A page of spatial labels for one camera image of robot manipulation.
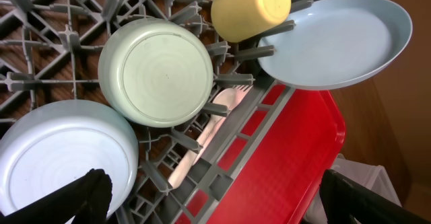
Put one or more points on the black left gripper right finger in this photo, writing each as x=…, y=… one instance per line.
x=345, y=201

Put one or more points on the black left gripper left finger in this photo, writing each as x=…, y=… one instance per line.
x=85, y=200

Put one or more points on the small light blue bowl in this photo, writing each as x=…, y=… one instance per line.
x=60, y=142

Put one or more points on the green bowl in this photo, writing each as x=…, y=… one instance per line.
x=155, y=73

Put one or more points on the white plastic fork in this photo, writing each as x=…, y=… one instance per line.
x=230, y=97

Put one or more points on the white plastic spoon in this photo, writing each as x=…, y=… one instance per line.
x=181, y=170

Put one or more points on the light blue plate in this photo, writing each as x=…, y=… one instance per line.
x=337, y=43

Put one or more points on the yellow cup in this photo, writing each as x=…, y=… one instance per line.
x=238, y=20

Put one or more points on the clear plastic bin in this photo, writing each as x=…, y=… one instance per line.
x=372, y=177

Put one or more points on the red serving tray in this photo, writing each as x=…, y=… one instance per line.
x=277, y=167

